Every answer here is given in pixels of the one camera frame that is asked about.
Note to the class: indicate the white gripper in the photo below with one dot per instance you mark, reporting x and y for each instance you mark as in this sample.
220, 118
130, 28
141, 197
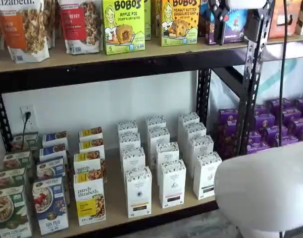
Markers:
245, 3

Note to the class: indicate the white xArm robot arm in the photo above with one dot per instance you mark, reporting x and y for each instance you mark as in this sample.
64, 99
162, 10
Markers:
265, 193

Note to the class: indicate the blue Zbar snack box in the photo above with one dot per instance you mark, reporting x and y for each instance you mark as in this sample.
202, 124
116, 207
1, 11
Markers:
238, 24

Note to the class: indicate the orange cracker box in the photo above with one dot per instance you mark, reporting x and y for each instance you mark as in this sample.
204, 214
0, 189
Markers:
275, 19

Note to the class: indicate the black metal shelf rack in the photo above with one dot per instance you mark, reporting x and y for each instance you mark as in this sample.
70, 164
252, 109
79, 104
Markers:
116, 74
256, 74

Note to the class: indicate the yellow Bobo's peanut butter box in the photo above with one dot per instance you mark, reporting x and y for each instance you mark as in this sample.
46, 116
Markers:
181, 24

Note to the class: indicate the wooden shelf board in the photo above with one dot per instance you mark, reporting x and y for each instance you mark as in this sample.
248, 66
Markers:
79, 59
300, 37
116, 205

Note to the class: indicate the green Bobo's apple pie box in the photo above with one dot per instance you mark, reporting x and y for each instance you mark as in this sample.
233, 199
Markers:
124, 27
147, 22

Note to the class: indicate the white tea box dark strip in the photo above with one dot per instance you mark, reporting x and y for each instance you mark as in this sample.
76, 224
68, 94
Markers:
206, 176
194, 131
188, 119
201, 146

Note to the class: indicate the white tea box pink strip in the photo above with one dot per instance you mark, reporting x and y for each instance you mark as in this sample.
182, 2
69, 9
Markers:
172, 186
155, 122
159, 136
167, 153

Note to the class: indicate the white yellow purely elizabeth box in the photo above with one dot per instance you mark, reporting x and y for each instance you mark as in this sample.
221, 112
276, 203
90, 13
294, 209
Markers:
92, 145
89, 198
90, 132
88, 163

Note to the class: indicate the blue oatmeal box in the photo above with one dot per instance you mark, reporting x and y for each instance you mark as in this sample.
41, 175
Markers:
55, 137
53, 150
50, 205
51, 167

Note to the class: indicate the green oatmeal box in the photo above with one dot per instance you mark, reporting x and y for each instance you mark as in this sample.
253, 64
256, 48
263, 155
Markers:
10, 177
30, 142
17, 160
10, 213

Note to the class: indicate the red label granola bag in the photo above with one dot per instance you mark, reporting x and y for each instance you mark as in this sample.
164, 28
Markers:
79, 27

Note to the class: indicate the white wall power outlet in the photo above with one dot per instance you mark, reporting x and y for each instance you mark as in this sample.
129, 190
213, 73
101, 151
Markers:
32, 110

